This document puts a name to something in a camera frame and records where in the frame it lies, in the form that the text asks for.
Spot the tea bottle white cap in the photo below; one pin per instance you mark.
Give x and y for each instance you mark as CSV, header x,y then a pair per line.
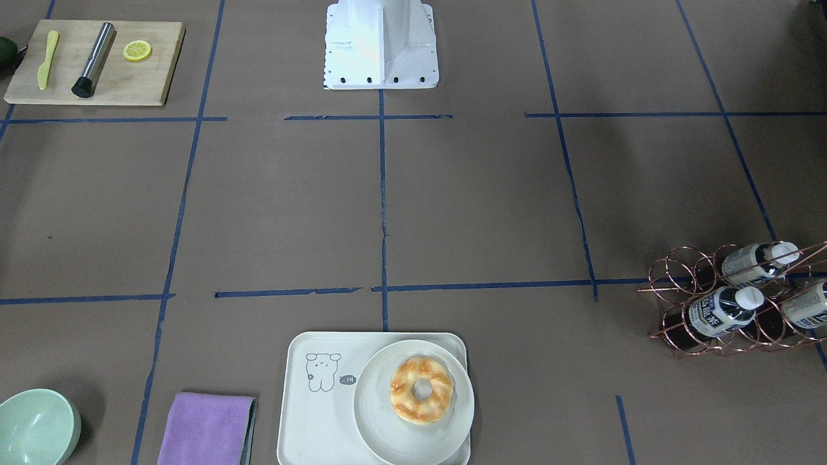
x,y
723,311

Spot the cream serving tray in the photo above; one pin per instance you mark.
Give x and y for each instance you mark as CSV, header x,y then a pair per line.
x,y
316,423

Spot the tea bottle upper rack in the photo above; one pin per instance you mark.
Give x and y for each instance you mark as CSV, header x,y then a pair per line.
x,y
758,264

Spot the tea bottle rack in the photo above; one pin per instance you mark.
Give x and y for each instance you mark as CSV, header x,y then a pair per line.
x,y
758,264
807,310

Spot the glazed donut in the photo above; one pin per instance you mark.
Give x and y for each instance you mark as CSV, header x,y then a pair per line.
x,y
421,391

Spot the white round plate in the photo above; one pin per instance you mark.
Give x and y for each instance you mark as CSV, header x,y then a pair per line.
x,y
396,441

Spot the purple folded cloth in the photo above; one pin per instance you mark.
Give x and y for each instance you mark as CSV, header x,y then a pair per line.
x,y
209,429

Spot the lemon slice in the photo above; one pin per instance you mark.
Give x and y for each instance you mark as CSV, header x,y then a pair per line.
x,y
137,50

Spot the steel muddler black tip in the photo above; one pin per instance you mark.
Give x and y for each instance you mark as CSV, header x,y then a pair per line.
x,y
85,85

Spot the wooden cutting board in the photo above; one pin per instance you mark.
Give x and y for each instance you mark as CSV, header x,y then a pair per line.
x,y
122,83

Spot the yellow plastic knife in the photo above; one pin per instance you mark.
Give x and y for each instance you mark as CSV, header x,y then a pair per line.
x,y
43,71

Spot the mint green bowl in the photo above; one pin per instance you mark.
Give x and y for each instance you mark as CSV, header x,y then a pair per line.
x,y
38,426

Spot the dark green fruit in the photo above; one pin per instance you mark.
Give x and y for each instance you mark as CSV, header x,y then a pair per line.
x,y
9,51

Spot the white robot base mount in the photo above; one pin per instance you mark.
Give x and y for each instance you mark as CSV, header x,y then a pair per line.
x,y
380,45

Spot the copper wire bottle rack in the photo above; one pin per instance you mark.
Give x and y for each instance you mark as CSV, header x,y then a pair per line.
x,y
686,273

